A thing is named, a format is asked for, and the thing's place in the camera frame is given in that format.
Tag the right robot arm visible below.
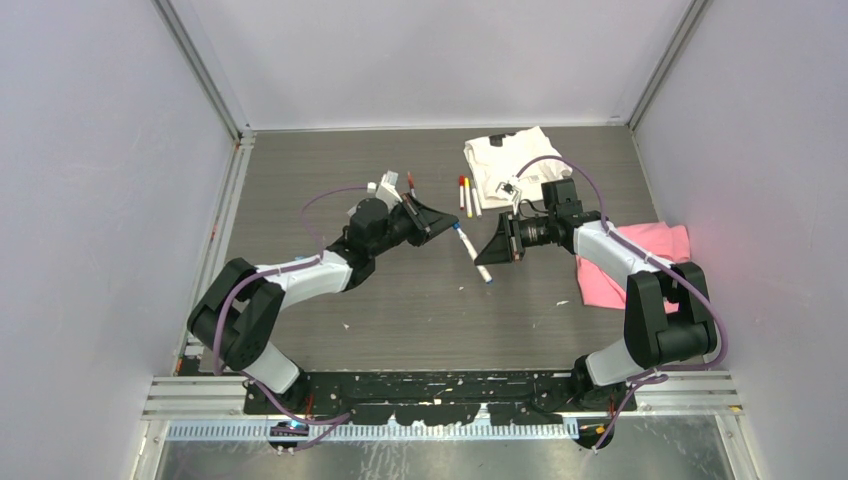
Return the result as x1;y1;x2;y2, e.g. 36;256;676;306
475;179;719;409

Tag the white acrylic marker grey tip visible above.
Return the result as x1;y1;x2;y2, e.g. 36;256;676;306
469;187;482;218

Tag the pink cloth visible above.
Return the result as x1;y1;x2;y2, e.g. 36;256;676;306
575;221;691;310

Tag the white pen yellow end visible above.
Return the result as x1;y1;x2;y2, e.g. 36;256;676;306
463;186;474;218

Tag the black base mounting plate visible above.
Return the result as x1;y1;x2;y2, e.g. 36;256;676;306
244;370;635;426

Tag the white folded cloth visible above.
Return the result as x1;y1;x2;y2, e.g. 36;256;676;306
463;126;572;210

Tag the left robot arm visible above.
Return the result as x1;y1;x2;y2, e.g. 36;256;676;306
187;194;458;413

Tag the orange brown gel pen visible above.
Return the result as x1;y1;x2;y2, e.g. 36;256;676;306
407;172;417;198

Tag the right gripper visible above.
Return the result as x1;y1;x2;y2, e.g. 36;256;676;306
475;209;556;265

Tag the white blue marker pen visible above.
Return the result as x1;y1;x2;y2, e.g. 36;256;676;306
455;228;493;285

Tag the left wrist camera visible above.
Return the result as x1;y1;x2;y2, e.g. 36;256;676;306
366;170;402;210

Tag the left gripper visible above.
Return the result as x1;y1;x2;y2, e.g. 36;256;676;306
371;194;458;259

